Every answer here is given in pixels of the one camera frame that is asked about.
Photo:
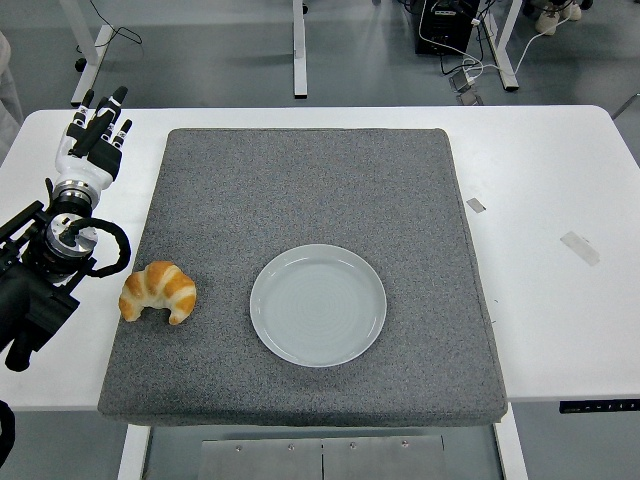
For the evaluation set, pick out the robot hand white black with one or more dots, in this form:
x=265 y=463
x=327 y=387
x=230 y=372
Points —
x=82 y=165

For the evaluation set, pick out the golden croissant bread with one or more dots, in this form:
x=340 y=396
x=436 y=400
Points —
x=160 y=285

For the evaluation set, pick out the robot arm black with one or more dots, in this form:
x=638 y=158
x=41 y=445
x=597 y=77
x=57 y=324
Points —
x=30 y=300

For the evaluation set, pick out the pale grey round plate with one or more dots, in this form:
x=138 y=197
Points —
x=318 y=306

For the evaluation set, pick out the grey metal plate with screws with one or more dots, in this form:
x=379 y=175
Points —
x=280 y=460

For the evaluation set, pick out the grey speckled mat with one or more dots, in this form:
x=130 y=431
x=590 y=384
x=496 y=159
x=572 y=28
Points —
x=310 y=190

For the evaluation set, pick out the white table leg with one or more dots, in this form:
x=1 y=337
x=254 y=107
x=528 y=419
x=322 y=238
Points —
x=512 y=455
x=132 y=455

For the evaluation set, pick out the black computer box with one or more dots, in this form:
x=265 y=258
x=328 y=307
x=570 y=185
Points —
x=442 y=30

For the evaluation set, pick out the grey power adapter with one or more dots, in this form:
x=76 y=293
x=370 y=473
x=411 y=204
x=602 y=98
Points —
x=470 y=98
x=461 y=82

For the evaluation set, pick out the small clear tape piece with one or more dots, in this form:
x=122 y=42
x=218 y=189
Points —
x=476 y=205

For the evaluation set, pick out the person's shoe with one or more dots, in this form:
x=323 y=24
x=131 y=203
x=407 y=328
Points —
x=547 y=21
x=570 y=10

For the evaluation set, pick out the large clear tape piece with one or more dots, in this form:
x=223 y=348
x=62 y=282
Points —
x=580 y=248

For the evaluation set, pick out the grey chair leg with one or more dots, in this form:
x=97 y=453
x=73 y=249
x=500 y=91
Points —
x=627 y=105

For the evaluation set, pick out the black table control panel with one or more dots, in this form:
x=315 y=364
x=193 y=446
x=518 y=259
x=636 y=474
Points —
x=595 y=406

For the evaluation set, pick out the white desk frame leg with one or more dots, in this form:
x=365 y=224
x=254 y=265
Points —
x=504 y=50
x=87 y=60
x=299 y=50

